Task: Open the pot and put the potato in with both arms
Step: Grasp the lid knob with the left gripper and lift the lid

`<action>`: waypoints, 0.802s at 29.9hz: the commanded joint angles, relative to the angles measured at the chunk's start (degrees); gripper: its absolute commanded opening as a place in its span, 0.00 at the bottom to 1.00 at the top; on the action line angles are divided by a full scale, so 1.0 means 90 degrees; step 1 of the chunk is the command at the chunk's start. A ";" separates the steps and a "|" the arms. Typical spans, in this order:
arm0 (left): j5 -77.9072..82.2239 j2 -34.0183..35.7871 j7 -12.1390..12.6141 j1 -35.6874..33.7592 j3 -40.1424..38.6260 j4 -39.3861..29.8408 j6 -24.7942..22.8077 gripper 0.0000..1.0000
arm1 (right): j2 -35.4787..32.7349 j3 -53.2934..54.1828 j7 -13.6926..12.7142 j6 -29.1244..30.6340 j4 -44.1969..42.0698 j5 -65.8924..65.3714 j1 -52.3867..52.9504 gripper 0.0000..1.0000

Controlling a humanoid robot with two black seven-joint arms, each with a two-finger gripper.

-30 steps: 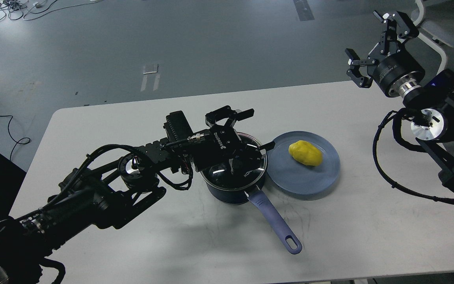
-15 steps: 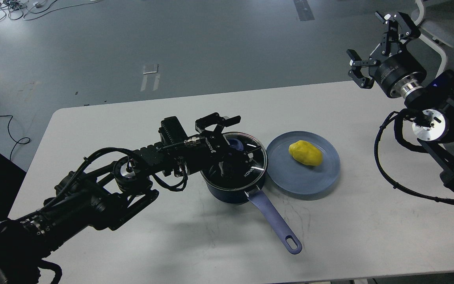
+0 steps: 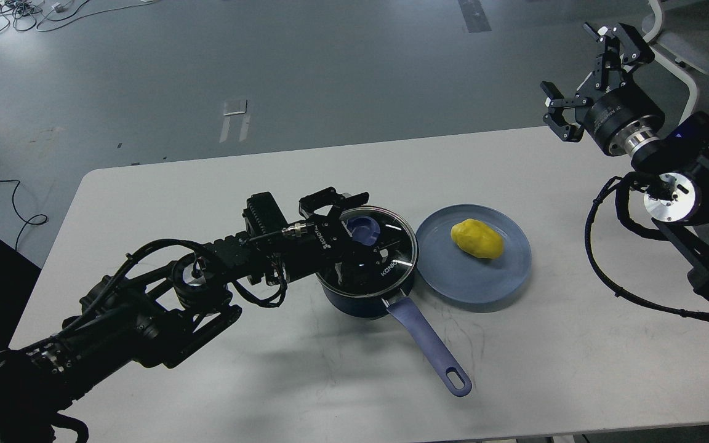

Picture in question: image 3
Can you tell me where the white office chair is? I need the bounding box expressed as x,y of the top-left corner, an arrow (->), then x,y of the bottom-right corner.
642,1 -> 709,121

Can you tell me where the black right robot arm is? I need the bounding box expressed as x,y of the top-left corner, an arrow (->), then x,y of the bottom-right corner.
540,23 -> 709,322

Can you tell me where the floor cables and power strip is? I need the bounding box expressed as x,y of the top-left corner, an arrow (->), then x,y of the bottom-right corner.
0,0 -> 158,41

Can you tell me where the dark blue saucepan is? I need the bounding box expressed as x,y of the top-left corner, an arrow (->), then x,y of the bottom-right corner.
314,206 -> 473,397

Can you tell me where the glass pot lid blue knob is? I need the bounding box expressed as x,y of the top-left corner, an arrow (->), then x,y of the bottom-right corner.
324,206 -> 420,293

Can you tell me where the blue plate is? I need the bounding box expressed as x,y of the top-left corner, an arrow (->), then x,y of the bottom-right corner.
416,204 -> 532,311

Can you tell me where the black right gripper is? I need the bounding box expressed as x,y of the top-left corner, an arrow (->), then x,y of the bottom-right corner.
540,22 -> 666,157

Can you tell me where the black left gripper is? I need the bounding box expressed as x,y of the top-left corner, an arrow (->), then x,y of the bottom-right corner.
281,187 -> 371,283

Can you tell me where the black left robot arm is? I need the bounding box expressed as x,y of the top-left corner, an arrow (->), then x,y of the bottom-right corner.
0,187 -> 369,442

